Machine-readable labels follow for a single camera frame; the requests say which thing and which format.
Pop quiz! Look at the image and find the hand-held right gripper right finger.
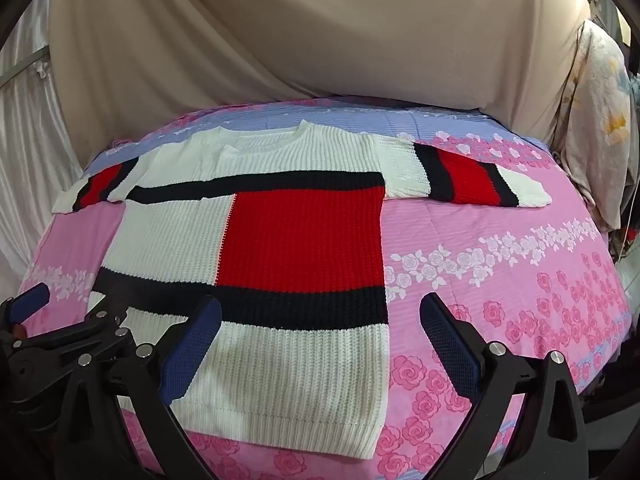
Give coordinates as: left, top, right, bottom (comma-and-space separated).
420, 292, 588, 480

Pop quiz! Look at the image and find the floral pillow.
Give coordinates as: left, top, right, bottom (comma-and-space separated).
557, 20, 640, 233

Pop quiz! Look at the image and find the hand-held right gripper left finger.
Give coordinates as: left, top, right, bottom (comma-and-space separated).
57, 296, 223, 480

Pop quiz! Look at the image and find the white red black knit sweater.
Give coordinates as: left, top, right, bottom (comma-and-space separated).
52, 120, 552, 461

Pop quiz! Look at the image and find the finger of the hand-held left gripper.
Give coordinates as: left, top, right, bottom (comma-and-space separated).
0, 282, 51, 328
30, 305, 136, 361

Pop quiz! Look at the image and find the pink floral bed sheet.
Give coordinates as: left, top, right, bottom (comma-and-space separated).
20, 95, 633, 480

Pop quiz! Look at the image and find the beige backdrop cloth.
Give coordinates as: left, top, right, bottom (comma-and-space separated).
47, 0, 591, 148

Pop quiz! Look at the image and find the white satin curtain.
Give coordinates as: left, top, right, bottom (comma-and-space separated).
0, 0, 91, 291

